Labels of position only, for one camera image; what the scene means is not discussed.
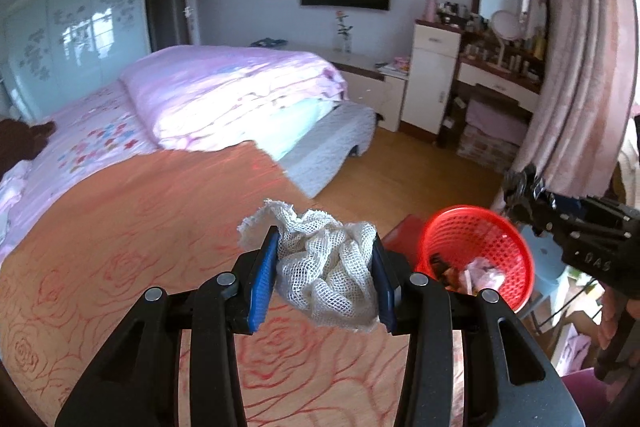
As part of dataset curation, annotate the grey fabric bed frame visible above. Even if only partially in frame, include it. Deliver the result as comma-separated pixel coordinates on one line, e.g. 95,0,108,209
277,101,377,199

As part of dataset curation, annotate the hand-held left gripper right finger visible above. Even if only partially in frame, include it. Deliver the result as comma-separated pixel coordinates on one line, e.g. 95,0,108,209
370,232,586,427

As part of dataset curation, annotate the patterned storage box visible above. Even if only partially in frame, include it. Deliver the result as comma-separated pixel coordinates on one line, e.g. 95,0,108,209
457,124,521,168

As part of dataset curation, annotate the white dressing table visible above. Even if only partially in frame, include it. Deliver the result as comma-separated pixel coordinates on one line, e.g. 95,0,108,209
454,27,546,114

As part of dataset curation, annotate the person's right hand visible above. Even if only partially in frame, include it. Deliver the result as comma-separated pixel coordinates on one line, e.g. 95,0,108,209
599,289,624,349

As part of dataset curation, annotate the large white mesh cloth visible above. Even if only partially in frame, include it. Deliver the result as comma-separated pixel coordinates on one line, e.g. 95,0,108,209
237,199,381,336

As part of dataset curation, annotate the pink upholstered stool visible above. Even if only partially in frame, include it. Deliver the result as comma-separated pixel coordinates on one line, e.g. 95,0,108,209
467,99,531,143

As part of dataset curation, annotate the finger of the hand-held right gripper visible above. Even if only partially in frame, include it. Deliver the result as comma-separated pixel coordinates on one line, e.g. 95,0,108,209
509,202,569,254
525,177,596,229

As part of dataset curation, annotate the pink printed pillow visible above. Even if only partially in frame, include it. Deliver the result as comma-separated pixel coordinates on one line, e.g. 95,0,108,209
0,174,26,253

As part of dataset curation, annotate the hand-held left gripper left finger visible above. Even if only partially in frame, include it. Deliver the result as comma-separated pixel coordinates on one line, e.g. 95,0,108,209
55,225,280,427

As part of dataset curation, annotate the pink folded quilt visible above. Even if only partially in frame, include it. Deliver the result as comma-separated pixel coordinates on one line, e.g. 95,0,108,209
119,45,347,152

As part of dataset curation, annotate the low white television cabinet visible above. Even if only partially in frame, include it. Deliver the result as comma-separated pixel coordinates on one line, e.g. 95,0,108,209
249,40,411,133

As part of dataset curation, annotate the round white vanity mirror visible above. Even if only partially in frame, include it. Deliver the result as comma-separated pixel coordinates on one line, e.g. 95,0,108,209
489,10,524,67

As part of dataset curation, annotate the pink patterned curtain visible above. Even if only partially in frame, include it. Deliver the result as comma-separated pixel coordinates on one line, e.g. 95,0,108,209
492,0,639,229

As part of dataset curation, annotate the pink rose in vase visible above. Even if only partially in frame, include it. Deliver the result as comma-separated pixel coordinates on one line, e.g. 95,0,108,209
333,10,355,54

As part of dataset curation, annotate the dark wooden door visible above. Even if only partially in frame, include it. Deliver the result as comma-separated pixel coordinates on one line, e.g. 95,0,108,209
143,0,201,56

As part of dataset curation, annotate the red plastic mesh basket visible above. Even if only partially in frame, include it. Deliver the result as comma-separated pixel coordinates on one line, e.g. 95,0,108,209
416,205,535,314

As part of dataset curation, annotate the glass floral sliding wardrobe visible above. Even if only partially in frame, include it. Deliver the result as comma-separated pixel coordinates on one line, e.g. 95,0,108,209
0,0,151,123

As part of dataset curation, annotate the brown plush toy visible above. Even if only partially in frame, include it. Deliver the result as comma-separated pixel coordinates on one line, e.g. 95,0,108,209
0,117,57,178

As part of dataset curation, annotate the light blue folded blanket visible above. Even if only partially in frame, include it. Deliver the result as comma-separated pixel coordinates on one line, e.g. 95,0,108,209
257,99,336,160

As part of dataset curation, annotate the pink floral bed sheet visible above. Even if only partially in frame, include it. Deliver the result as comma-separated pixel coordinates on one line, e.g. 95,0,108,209
0,80,159,266

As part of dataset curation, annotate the red stool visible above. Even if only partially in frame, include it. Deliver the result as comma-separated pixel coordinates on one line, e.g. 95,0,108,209
384,214,426,271

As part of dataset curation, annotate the orange rose pattern blanket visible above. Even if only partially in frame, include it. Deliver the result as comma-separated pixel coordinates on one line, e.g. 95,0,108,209
0,142,452,427

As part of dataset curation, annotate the light blue plastic chair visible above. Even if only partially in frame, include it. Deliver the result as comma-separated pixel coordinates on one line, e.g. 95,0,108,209
517,226,574,324

